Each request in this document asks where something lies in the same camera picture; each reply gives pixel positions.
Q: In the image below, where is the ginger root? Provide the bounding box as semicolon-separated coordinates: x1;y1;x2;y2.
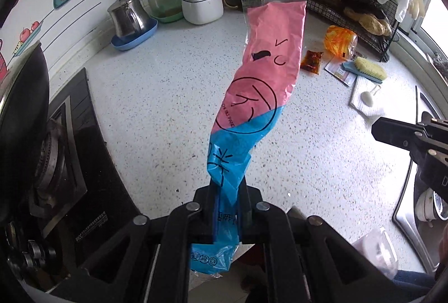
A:
344;5;393;37

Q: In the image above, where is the white cloth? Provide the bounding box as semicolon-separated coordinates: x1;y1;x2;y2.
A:
349;75;386;119

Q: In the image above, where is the pink and blue plastic packet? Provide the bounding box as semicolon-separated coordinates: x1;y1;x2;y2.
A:
189;0;308;279

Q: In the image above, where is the blue scrub brush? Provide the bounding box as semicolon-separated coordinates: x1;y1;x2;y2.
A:
341;57;389;83

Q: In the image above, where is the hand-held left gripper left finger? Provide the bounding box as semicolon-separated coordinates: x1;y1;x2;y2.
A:
52;184;219;303

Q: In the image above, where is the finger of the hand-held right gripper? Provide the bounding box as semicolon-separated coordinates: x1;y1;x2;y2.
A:
421;111;448;132
372;117;426;151

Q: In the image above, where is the red chili sauce sachet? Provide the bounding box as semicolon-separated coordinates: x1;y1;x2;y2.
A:
300;50;325;75

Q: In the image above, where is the black gas stove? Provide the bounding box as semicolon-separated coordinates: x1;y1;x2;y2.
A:
0;67;148;291

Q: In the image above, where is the stainless steel oil pot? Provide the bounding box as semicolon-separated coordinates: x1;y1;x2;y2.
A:
106;0;151;40

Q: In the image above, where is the white window frame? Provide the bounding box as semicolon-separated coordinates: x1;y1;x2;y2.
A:
395;0;448;88

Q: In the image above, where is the stainless steel sink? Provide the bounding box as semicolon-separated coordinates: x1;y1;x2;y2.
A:
391;85;448;276

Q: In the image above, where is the black wok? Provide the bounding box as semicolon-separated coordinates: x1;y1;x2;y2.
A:
0;41;52;158

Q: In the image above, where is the white ceramic lidded pot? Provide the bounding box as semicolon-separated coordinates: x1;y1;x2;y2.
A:
179;0;234;26

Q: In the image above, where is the person's blue jeans leg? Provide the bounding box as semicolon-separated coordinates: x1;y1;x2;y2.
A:
391;269;440;290

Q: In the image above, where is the white plastic spoon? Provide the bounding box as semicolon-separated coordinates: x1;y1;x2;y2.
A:
360;84;382;107

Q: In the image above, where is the dark bundle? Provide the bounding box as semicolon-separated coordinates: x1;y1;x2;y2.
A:
339;0;384;20

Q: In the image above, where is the white bowl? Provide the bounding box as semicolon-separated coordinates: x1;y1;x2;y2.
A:
418;189;442;220

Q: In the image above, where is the dark steel wool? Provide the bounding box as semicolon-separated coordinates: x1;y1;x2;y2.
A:
432;53;448;75

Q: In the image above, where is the orange plastic wrapper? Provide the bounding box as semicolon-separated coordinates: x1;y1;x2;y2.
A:
323;25;358;59

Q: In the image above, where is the blue tray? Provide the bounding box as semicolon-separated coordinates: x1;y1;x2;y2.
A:
111;18;159;52

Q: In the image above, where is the white cosmetic sample sachet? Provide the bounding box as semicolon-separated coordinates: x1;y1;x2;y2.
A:
324;55;358;87

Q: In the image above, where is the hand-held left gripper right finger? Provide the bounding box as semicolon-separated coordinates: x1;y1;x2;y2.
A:
238;184;398;303

